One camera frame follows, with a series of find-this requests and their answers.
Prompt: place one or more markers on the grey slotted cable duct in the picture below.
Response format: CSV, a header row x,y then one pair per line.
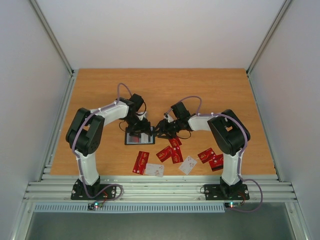
x,y
129,208

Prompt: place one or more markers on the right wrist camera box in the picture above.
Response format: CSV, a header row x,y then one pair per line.
x,y
168,117

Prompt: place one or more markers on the aluminium frame post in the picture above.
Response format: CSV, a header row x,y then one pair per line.
x,y
48,30
269,34

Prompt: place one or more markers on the red card upper centre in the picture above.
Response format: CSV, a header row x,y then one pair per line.
x,y
175,142

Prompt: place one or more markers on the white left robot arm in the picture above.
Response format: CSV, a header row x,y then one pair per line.
x,y
84,137

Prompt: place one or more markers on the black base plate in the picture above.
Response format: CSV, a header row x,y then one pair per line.
x,y
213,192
98,192

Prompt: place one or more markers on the small circuit board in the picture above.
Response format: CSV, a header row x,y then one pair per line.
x,y
232,204
96,205

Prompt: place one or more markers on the red card under left pile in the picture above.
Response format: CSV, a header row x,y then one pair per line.
x,y
143,156

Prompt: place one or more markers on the white card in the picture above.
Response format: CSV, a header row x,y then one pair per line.
x,y
187,165
156,170

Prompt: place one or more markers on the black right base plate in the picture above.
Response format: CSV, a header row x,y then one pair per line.
x,y
213,192

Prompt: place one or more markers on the right aluminium frame post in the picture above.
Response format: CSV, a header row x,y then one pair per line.
x,y
269,34

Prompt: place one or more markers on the red vip card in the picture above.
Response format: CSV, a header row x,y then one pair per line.
x,y
207,155
176,155
218,161
139,166
164,154

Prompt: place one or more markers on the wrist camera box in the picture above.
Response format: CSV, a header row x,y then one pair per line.
x,y
168,117
142,115

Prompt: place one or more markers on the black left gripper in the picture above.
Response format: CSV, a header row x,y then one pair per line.
x,y
145,128

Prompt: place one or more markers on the red striped card far right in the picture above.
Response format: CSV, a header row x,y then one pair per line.
x,y
216,168

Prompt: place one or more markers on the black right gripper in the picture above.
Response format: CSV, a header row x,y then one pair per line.
x,y
168,127

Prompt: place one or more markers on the left small circuit board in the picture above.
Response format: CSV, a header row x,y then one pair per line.
x,y
96,205

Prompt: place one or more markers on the white card right centre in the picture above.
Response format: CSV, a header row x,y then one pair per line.
x,y
187,165

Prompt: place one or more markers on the black leather card holder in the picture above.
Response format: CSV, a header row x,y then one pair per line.
x,y
136,140

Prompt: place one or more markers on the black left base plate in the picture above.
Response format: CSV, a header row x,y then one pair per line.
x,y
98,192

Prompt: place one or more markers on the left aluminium frame post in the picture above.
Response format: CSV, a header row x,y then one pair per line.
x,y
48,30

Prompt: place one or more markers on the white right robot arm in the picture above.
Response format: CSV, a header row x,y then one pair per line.
x,y
228,131

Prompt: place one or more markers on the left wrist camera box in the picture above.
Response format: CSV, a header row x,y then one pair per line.
x,y
142,115

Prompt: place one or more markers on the right small circuit board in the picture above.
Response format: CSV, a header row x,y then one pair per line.
x,y
232,204

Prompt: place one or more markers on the aluminium rail base front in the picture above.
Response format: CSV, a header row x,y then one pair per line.
x,y
170,188

